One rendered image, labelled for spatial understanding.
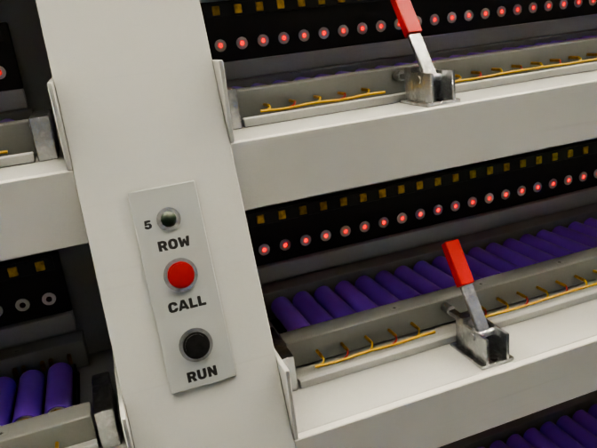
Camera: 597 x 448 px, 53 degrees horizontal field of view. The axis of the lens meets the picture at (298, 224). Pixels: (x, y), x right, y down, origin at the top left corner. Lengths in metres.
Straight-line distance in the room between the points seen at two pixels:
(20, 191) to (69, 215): 0.03
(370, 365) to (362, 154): 0.16
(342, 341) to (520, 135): 0.21
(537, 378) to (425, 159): 0.18
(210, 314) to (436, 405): 0.17
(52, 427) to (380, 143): 0.28
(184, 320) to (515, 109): 0.28
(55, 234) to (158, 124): 0.09
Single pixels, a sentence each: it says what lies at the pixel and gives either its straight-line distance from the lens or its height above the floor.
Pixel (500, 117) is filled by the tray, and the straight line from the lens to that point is 0.47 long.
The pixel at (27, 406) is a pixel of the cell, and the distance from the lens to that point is 0.47.
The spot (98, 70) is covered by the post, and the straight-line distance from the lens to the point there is 0.38.
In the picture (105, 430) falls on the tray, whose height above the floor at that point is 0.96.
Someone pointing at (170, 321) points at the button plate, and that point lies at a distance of 0.37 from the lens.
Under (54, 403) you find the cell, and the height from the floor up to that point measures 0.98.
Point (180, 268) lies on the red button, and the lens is 0.36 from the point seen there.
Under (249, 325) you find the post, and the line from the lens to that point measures 0.38.
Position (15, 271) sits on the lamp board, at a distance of 0.53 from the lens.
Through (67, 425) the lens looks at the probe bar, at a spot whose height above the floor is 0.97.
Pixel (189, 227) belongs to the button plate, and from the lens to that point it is 0.37.
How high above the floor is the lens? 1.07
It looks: 1 degrees down
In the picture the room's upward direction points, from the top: 12 degrees counter-clockwise
